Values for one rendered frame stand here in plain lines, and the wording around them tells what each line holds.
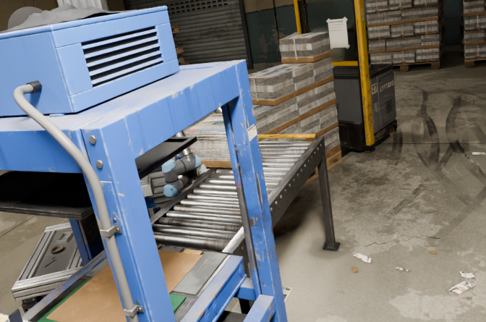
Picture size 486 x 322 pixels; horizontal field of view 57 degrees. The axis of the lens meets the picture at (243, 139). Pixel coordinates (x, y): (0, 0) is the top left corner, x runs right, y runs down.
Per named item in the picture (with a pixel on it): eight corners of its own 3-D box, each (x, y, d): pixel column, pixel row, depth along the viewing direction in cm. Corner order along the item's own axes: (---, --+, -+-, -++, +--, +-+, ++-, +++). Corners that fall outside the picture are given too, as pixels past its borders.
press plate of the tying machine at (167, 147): (82, 144, 178) (79, 137, 177) (198, 144, 154) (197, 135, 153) (-53, 210, 132) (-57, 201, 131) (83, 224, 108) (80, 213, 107)
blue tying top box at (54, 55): (48, 82, 167) (32, 28, 161) (181, 70, 140) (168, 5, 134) (-74, 120, 129) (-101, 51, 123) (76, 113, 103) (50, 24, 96)
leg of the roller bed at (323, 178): (328, 243, 314) (317, 153, 293) (336, 244, 311) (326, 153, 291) (326, 248, 309) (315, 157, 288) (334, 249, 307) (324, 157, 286)
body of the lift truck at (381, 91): (320, 142, 514) (312, 74, 490) (346, 127, 550) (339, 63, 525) (375, 149, 466) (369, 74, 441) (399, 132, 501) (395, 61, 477)
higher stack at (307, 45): (294, 166, 459) (277, 39, 420) (312, 155, 479) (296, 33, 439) (325, 171, 432) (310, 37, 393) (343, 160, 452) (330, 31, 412)
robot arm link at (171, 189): (171, 184, 239) (175, 199, 241) (183, 176, 248) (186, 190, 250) (160, 184, 242) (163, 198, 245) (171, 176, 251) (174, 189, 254)
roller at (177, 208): (177, 211, 230) (175, 202, 228) (260, 218, 209) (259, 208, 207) (172, 215, 226) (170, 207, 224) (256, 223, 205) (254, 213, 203)
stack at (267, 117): (212, 215, 384) (193, 124, 359) (295, 165, 460) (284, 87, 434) (244, 226, 357) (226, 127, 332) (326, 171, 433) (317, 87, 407)
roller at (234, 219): (170, 217, 224) (168, 208, 223) (255, 224, 203) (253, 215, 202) (165, 222, 220) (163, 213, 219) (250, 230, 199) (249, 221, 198)
